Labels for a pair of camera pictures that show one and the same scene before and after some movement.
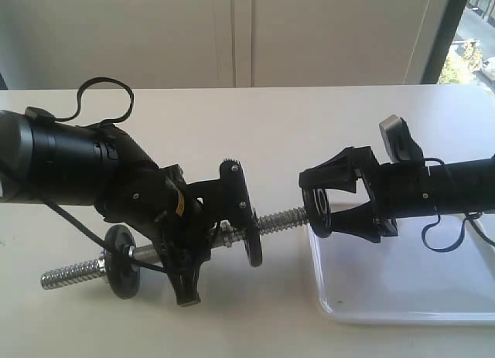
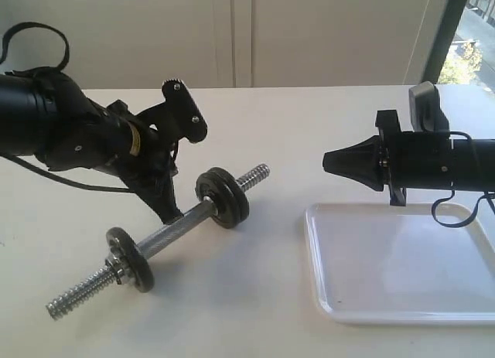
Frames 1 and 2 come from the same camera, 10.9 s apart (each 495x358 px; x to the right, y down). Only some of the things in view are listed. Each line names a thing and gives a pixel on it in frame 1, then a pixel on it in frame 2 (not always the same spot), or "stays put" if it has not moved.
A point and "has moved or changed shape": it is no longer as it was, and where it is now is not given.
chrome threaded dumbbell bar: x=96 y=269 -> x=118 y=268
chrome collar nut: x=101 y=264 -> x=115 y=268
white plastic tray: x=438 y=271 stays put
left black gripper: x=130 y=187 -> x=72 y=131
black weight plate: x=318 y=210 has moved or changed shape
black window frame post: x=456 y=2 stays put
